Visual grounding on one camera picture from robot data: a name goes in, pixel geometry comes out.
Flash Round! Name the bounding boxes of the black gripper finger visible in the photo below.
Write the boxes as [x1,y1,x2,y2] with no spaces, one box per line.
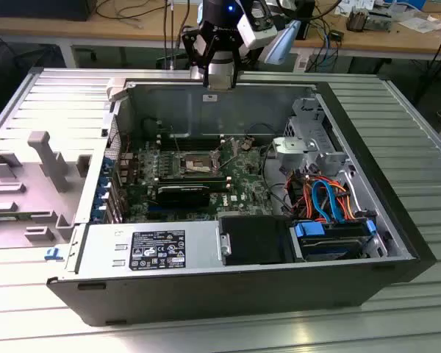
[230,38,244,89]
[181,24,217,88]

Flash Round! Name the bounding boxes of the black RAM slot row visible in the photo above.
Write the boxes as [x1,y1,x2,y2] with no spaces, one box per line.
[157,132,229,152]
[157,175,232,191]

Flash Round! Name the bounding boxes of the CPU socket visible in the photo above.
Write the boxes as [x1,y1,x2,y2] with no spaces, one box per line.
[179,149,222,177]

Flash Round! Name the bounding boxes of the black plastic drive cover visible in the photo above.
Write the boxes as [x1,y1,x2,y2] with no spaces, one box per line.
[218,215,298,266]

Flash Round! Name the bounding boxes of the black upright box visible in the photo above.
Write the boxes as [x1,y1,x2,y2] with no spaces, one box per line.
[296,0,317,40]

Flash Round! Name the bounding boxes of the grey case release latch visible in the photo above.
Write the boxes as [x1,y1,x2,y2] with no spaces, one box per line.
[104,76,129,103]

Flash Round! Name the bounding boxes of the green motherboard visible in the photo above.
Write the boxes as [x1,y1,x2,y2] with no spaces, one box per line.
[118,132,277,224]

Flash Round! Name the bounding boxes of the metal heatsink cooler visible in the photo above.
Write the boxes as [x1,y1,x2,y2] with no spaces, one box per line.
[345,9,369,33]

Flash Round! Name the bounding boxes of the silver metal drive cage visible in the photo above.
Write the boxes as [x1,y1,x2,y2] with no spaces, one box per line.
[271,96,356,177]

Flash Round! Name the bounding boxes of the wooden desk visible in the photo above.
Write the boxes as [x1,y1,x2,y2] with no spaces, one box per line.
[0,0,441,62]

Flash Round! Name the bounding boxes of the black graphics card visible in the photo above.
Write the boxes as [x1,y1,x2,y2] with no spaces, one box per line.
[155,182,211,207]

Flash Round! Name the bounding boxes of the grey metal device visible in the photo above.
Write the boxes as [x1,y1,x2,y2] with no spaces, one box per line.
[363,10,395,32]

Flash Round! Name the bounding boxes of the black box on desk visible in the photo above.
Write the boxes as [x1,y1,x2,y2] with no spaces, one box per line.
[0,0,93,22]

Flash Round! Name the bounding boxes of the white paper sheet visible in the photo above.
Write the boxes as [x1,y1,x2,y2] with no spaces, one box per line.
[397,13,441,35]

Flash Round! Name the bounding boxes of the hard disk in blue carrier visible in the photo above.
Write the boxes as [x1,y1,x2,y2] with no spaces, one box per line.
[293,217,378,263]

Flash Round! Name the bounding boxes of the grey parts rack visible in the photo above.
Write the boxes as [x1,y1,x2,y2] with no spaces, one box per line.
[0,130,93,252]

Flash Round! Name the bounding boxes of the silver power supply unit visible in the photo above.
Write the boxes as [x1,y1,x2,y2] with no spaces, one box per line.
[74,219,221,276]

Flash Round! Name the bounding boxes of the black open PC case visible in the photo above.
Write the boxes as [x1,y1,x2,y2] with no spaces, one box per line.
[46,68,437,327]

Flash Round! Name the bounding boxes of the blue case latch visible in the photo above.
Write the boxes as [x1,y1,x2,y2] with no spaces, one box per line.
[43,246,65,261]

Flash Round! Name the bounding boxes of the green RAM stick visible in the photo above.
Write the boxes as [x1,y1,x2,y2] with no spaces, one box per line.
[0,214,33,224]

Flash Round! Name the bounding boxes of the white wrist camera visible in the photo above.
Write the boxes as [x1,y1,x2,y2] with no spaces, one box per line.
[237,7,279,51]

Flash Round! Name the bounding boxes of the blue network cable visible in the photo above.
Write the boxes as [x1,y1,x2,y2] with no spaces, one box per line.
[315,16,335,71]

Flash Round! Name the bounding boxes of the black wire loop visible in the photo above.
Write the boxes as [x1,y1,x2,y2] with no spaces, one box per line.
[259,143,294,218]

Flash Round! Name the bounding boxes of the orange red power wires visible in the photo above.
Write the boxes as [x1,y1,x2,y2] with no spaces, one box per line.
[285,173,354,222]

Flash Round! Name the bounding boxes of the blue data wire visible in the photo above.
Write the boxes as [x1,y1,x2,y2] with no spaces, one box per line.
[311,179,348,225]

